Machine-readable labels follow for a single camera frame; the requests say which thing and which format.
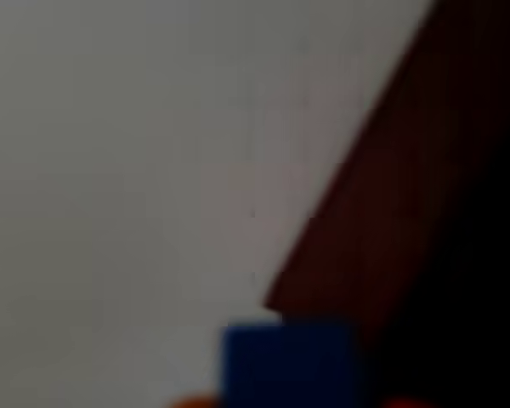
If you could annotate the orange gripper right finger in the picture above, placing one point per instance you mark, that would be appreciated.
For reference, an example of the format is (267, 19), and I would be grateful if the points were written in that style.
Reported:
(408, 404)

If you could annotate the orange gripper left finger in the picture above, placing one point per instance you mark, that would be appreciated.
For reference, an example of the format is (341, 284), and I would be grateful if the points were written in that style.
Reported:
(193, 403)

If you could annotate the small blue cube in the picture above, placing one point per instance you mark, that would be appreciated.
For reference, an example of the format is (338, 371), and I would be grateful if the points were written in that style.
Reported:
(289, 365)

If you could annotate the dark red box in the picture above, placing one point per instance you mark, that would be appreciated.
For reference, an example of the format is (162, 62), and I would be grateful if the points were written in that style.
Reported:
(399, 204)

